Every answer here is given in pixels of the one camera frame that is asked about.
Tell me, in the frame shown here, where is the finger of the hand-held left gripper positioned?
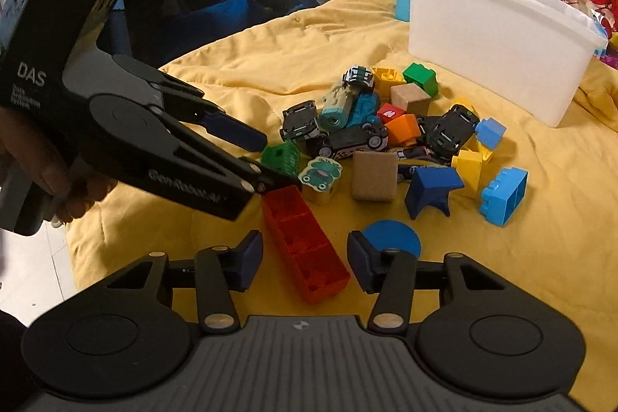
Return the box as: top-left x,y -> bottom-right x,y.
113,55 -> 268,152
164,117 -> 302,198

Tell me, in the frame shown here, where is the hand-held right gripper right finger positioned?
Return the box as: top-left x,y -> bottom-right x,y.
346,230 -> 515,332

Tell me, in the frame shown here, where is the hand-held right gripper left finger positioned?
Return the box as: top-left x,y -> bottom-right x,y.
101,230 -> 264,336

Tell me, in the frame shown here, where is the green house-shaped block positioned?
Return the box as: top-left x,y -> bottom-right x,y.
261,141 -> 303,177

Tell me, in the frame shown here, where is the long red compartment block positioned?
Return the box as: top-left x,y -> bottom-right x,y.
262,186 -> 351,305

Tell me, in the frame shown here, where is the silver green-striped toy car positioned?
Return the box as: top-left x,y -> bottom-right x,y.
340,64 -> 377,95

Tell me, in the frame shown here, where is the yellow building brick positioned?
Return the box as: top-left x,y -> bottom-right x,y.
451,137 -> 495,200

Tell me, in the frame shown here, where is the white plastic bin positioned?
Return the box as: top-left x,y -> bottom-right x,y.
407,0 -> 610,129

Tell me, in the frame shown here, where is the person's left hand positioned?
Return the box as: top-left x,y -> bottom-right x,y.
0,109 -> 117,225

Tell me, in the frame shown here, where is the blue round disc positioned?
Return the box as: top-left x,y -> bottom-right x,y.
362,219 -> 422,259

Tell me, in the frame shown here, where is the yellow frog print block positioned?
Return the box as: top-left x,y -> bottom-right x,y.
297,156 -> 344,206

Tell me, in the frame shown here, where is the yellow blanket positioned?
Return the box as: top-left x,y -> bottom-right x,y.
65,0 -> 618,328

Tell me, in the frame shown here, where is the black green toy car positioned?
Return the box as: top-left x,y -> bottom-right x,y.
279,100 -> 322,143
421,104 -> 482,163

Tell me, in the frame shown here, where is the large wooden cube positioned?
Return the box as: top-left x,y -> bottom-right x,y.
351,150 -> 399,203

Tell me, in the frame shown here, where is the long black toy car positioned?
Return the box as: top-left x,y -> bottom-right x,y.
305,124 -> 390,162

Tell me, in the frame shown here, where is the dark blue arch block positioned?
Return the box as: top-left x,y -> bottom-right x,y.
404,166 -> 465,220

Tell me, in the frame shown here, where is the teal cylinder block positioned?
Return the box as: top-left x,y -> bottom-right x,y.
319,85 -> 361,131

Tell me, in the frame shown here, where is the small dark toy car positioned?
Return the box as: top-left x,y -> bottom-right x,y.
393,145 -> 438,163
397,161 -> 422,182

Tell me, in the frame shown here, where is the teal blue toy block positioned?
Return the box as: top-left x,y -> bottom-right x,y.
350,92 -> 383,129

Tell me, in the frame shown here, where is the dark blue mesh playpen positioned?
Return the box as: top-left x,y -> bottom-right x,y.
99,0 -> 320,71

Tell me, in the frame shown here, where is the orange block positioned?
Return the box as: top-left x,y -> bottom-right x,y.
385,114 -> 422,148

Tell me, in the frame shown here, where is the small red block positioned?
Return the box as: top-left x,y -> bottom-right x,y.
376,102 -> 404,126

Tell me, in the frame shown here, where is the light blue building brick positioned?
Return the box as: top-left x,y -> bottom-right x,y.
479,168 -> 529,228

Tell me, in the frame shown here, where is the small wooden cube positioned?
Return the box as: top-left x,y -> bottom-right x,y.
389,83 -> 432,118

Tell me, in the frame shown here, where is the small light blue cube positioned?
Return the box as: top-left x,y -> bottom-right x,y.
474,117 -> 507,151

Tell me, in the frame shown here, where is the green studded block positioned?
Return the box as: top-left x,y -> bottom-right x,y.
402,63 -> 438,96

